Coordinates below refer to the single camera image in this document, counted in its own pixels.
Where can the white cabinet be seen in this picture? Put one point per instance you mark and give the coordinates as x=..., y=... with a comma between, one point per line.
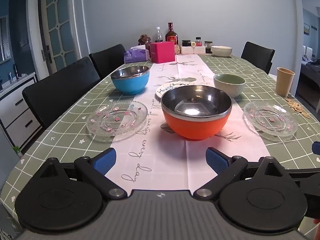
x=15, y=110

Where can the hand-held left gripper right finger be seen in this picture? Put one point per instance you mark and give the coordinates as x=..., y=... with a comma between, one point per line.
x=217, y=161

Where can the amber liquor bottle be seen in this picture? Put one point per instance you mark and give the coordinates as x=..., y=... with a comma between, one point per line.
x=171, y=36

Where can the pile of seeds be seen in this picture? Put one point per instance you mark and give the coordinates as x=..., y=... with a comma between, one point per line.
x=297, y=106

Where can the pale ceramic bowl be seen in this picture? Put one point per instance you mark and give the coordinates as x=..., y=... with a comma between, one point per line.
x=221, y=52

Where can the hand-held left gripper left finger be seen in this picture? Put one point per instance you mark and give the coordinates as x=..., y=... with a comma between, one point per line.
x=105, y=161

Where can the white deer print table runner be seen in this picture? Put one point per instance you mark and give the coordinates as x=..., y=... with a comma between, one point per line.
x=160, y=165

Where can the framed wall picture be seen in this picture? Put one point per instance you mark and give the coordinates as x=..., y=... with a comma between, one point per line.
x=306, y=29

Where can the green bottle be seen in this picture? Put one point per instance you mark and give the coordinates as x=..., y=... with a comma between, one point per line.
x=17, y=150

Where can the white tissue box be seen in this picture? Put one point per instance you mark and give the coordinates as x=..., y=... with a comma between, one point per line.
x=137, y=47

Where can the green ceramic bowl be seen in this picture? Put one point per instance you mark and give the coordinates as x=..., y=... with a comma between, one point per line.
x=228, y=90

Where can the orange steel bowl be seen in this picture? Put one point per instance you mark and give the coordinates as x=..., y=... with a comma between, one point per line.
x=195, y=127

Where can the white glass panel door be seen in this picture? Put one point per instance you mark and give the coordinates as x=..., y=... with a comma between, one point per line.
x=60, y=30

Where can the tan cup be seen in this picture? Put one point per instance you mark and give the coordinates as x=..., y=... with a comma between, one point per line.
x=284, y=82

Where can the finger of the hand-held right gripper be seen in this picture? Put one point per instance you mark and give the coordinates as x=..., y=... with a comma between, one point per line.
x=316, y=148

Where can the dark glass jar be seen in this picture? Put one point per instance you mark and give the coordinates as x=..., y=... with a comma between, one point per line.
x=208, y=44
x=186, y=43

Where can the clear glass plate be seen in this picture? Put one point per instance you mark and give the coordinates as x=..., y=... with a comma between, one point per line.
x=270, y=120
x=117, y=120

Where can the small red label bottle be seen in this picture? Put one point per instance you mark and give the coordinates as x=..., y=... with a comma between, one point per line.
x=198, y=43

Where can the small beige box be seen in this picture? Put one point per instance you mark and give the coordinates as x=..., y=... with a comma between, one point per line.
x=177, y=49

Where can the pink box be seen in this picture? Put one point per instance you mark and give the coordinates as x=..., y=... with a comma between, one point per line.
x=162, y=52

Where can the painted white plate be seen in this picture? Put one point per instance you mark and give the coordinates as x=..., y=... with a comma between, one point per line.
x=162, y=90

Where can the brown figurine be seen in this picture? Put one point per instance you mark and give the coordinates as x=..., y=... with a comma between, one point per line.
x=145, y=40

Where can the clear water bottle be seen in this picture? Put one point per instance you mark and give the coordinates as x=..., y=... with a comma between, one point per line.
x=158, y=36

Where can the purple tissue pack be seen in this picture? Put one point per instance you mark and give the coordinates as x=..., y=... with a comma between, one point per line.
x=136, y=56

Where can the black chair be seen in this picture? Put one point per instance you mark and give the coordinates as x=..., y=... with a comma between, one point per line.
x=107, y=60
x=62, y=90
x=257, y=55

